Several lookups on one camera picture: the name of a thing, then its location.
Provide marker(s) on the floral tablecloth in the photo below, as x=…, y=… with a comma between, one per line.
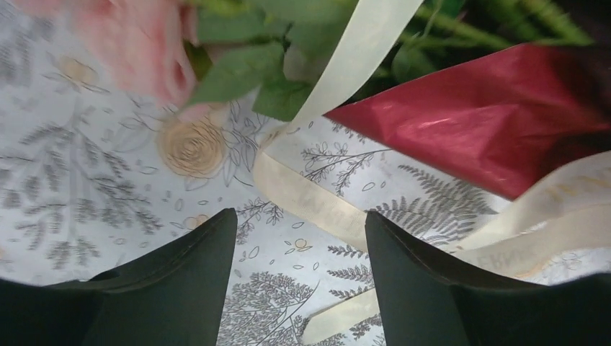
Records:
x=94, y=177

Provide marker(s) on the pink fake flower stem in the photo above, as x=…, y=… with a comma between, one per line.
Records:
x=183, y=53

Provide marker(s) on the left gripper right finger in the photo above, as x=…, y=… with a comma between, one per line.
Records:
x=428, y=297

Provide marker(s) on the cream ribbon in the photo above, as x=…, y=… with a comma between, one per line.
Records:
x=555, y=232

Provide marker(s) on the dark red wrapping paper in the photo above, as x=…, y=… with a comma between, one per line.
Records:
x=501, y=122

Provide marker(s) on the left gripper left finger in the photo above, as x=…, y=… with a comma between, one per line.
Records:
x=173, y=295

